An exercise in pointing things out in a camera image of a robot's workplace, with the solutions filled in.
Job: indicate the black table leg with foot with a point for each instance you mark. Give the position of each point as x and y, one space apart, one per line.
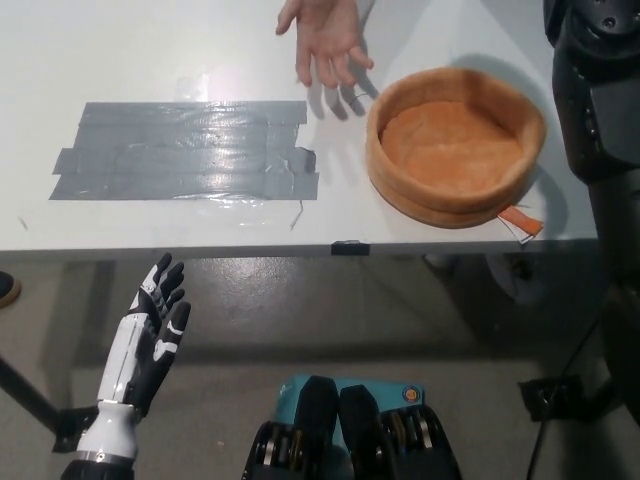
30 395

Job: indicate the dark shoe tan sole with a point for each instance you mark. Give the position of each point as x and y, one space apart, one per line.
7 290

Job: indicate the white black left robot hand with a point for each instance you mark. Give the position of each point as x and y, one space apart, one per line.
125 360

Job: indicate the small black tape piece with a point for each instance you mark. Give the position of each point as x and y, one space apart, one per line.
350 247

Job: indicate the bare person hand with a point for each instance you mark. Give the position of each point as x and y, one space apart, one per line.
325 40

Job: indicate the black teal robot torso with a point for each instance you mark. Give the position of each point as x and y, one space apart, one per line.
360 435

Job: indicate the grey duct tape patch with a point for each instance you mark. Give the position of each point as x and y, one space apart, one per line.
185 155

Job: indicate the orange soft plush plate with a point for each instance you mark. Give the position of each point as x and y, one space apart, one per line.
450 205

